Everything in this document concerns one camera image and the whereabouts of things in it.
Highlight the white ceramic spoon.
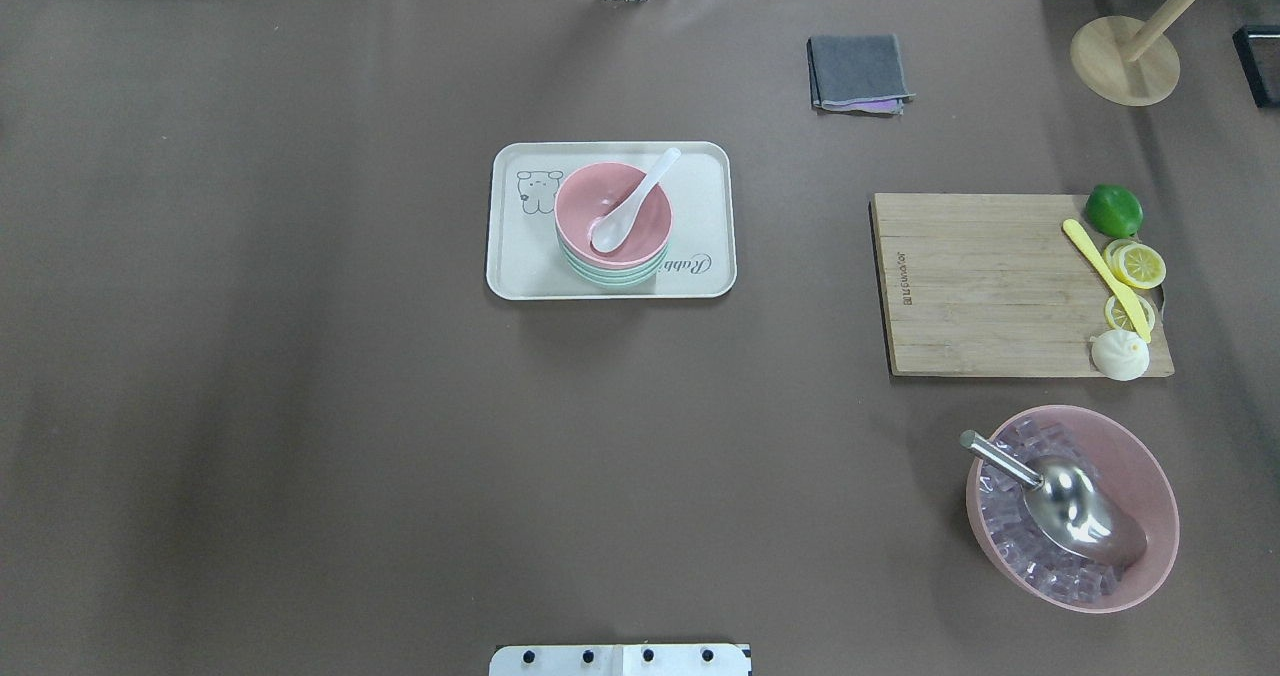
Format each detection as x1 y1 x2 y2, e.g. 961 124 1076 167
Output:
590 147 682 255

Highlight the small pink bowl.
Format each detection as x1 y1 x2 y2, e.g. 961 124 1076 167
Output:
554 163 673 273

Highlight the large pink bowl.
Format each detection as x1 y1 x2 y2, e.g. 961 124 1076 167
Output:
965 405 1181 615

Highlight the cream rabbit tray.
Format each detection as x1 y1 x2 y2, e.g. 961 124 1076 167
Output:
486 140 737 301

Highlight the grey folded cloth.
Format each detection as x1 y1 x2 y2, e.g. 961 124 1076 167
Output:
806 35 914 110

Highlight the purple cloth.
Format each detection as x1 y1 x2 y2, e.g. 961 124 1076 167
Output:
813 99 905 115

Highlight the bamboo cutting board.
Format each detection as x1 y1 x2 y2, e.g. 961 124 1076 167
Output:
870 193 1111 376

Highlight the lemon slice back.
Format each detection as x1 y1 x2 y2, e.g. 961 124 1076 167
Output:
1103 296 1158 332

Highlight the metal ice scoop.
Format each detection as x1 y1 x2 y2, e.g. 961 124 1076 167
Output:
959 430 1148 567

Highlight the green lime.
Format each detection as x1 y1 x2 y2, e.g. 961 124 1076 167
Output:
1084 184 1146 239

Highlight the yellow plastic knife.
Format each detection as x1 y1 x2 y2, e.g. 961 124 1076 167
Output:
1061 219 1152 343

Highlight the wooden cup tree stand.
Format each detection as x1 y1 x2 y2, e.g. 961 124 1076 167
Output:
1070 0 1196 108

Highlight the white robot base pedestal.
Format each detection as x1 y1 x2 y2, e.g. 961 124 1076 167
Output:
488 643 753 675

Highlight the metal cutting board handle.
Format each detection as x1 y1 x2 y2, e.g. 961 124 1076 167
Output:
1151 286 1169 328

